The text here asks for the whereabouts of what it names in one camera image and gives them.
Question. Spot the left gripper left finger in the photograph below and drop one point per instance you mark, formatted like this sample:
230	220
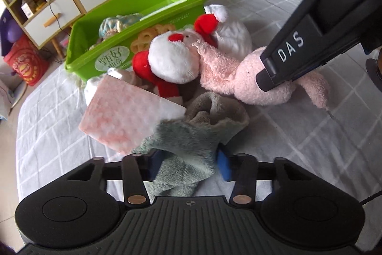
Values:
137	169

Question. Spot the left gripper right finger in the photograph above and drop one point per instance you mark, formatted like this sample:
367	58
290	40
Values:
241	169

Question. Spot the grey-green fluffy towel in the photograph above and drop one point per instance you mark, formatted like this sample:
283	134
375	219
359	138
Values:
190	144

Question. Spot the pink plush pig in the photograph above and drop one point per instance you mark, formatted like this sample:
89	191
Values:
226	75

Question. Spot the Santa Claus plush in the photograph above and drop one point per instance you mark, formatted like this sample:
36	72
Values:
172	60

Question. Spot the mouse doll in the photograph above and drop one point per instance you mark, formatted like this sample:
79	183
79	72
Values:
111	26

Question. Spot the white foam block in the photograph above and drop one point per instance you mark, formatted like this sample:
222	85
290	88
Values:
162	9

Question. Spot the grey checked table cloth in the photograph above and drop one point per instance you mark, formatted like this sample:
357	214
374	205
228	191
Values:
341	144

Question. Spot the green plastic storage bin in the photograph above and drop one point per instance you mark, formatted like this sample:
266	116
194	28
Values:
118	50

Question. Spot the red printed bucket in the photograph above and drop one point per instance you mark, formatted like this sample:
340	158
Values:
25	60

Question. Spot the purple plush toy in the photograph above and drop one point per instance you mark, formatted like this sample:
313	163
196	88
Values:
10	32

